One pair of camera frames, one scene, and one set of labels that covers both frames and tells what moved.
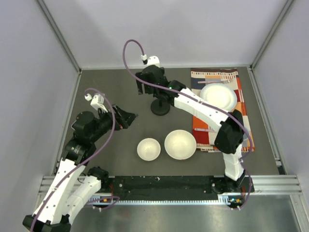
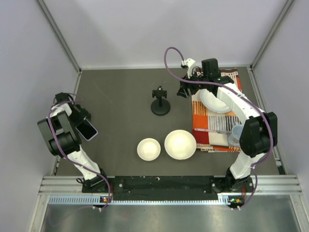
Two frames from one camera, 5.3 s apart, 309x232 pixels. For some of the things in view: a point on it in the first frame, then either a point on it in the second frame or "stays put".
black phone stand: [161, 106] stays put
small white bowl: [148, 149] stays put
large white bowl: [180, 144] stays put
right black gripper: [140, 86] to [183, 91]
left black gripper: [127, 118] to [83, 114]
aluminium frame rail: [291, 184] stays put
